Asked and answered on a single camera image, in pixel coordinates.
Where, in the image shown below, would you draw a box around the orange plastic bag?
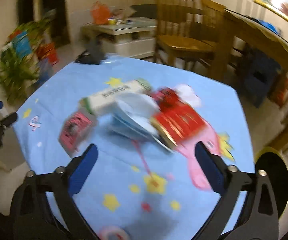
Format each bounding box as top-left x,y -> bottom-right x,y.
91,2 -> 112,25

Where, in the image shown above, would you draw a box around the red boxes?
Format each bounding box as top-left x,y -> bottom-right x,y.
38,42 -> 59,65

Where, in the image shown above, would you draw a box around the red and gold box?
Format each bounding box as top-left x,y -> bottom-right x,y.
150,104 -> 208,147

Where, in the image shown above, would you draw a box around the black table clamp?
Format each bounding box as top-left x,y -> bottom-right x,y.
74,39 -> 107,65

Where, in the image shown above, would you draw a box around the white and green carton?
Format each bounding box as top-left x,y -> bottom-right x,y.
79,79 -> 153,114

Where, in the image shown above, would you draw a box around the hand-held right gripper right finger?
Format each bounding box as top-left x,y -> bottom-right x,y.
194,141 -> 280,240

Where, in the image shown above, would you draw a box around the white low coffee table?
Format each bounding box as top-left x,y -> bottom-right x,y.
81,17 -> 158,60

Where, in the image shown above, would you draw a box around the blue cartoon printed tablecloth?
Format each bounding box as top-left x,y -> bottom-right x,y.
13,55 -> 257,240

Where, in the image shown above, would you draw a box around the blue plastic bag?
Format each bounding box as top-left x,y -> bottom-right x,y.
257,19 -> 283,34

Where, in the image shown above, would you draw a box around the black bin with gold rim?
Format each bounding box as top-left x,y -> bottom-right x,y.
254,147 -> 288,230

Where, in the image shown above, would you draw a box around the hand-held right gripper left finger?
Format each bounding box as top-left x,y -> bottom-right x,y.
10,144 -> 99,240

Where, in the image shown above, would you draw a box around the wooden dining table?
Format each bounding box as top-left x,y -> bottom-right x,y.
219,9 -> 288,85

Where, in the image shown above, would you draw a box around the green potted plant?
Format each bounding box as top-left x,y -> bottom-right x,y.
0,17 -> 52,103

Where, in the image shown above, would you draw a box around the pink small box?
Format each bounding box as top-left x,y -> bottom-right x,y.
58,110 -> 97,155

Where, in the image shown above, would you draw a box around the blue plastic stool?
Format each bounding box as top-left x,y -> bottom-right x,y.
241,50 -> 282,107

